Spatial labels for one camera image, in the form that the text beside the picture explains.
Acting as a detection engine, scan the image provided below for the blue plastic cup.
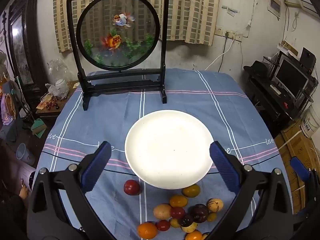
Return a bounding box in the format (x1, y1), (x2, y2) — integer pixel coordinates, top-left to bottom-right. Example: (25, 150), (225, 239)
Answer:
(16, 143), (35, 166)

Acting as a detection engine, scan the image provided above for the dark wooden mirror cabinet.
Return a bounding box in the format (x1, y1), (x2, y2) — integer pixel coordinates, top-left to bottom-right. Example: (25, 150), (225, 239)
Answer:
(7, 0), (48, 90)

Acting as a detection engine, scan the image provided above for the dark purple plum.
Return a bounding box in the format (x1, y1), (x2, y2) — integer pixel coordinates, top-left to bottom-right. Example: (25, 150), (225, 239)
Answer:
(179, 214), (195, 227)

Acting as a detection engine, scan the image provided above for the blue plaid tablecloth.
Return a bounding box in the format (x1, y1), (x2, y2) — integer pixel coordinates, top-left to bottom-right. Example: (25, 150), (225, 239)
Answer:
(32, 69), (293, 240)

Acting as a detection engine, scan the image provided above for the white socket strip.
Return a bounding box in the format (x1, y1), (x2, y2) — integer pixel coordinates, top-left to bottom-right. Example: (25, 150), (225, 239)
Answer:
(224, 30), (243, 42)

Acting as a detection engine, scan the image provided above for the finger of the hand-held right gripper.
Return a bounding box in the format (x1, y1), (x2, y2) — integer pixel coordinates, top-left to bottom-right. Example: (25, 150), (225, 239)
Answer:
(290, 156), (320, 212)

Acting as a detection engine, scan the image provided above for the cardboard box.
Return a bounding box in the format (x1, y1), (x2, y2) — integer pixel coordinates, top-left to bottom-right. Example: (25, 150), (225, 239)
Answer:
(274, 120), (320, 215)

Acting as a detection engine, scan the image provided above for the pale yellow passion fruit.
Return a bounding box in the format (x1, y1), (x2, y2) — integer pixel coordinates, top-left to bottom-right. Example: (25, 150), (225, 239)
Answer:
(181, 222), (198, 233)

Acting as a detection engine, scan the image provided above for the clear plastic bag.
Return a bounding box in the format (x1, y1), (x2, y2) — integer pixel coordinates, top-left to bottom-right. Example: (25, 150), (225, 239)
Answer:
(47, 59), (69, 80)

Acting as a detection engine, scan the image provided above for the red cherry tomato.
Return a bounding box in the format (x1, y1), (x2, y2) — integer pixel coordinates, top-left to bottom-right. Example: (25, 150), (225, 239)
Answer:
(156, 219), (171, 232)
(170, 206), (186, 219)

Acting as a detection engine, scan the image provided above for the white power cable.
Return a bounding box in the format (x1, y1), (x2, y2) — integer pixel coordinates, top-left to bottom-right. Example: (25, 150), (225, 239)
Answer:
(204, 34), (244, 72)

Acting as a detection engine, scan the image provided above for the dark purple mangosteen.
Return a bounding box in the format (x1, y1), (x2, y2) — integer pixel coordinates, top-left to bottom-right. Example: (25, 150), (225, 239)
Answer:
(189, 204), (209, 223)

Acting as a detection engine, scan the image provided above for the computer monitor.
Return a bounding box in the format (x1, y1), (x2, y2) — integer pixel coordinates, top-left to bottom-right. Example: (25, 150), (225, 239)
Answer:
(272, 55), (310, 100)

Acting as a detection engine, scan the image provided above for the wooden side table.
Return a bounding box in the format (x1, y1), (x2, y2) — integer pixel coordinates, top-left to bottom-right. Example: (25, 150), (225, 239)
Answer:
(35, 80), (80, 120)

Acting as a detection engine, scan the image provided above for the black hat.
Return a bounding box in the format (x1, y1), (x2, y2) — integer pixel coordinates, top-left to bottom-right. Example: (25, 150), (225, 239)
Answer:
(244, 60), (269, 77)

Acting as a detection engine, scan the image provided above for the yellow-green citrus fruit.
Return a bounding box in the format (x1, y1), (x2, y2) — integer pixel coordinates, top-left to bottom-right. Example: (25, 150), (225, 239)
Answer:
(182, 184), (201, 198)

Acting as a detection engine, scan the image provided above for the speckled yellow passion fruit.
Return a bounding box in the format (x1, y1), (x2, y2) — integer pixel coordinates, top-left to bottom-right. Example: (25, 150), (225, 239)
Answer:
(207, 198), (224, 213)

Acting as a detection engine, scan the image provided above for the white bucket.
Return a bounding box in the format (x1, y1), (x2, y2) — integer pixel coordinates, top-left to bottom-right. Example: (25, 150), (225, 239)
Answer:
(300, 104), (320, 138)

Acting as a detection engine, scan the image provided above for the beige striped curtain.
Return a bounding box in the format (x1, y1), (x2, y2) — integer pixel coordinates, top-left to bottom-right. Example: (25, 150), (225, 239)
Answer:
(53, 0), (222, 53)

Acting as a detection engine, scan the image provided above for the goldfish screen in black frame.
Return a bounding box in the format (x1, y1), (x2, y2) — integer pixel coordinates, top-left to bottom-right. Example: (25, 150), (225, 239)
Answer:
(66, 0), (170, 111)

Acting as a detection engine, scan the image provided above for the orange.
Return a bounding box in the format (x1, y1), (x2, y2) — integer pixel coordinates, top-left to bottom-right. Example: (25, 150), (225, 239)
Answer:
(184, 229), (202, 240)
(137, 221), (158, 240)

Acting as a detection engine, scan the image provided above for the yellow potato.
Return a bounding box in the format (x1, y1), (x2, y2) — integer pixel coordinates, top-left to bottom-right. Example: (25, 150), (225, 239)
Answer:
(153, 204), (173, 220)

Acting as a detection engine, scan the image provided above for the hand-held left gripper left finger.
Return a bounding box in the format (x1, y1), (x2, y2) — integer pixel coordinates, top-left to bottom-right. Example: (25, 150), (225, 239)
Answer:
(26, 141), (112, 240)

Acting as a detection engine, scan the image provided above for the black desk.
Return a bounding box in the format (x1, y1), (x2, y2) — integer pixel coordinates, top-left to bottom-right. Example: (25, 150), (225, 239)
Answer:
(244, 65), (315, 130)

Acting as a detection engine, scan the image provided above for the black speaker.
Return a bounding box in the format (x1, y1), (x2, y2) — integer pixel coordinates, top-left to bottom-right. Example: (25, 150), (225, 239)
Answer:
(299, 47), (317, 69)

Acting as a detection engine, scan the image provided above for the pink cloth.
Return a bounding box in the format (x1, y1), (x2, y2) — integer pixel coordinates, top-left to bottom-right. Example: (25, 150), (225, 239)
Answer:
(0, 94), (17, 125)

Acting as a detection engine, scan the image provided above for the white wall frame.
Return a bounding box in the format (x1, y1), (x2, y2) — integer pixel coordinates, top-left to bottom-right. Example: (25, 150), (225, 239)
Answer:
(267, 0), (282, 20)

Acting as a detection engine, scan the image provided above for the orange yellow tomato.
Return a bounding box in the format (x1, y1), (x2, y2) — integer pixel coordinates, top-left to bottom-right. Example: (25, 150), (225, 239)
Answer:
(169, 194), (188, 208)

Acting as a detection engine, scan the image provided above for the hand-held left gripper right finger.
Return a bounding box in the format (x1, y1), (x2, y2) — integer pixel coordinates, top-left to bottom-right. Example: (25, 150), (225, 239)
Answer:
(209, 141), (294, 240)

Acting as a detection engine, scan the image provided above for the white round plate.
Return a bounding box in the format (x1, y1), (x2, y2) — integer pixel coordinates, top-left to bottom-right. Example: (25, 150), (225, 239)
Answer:
(124, 109), (215, 190)

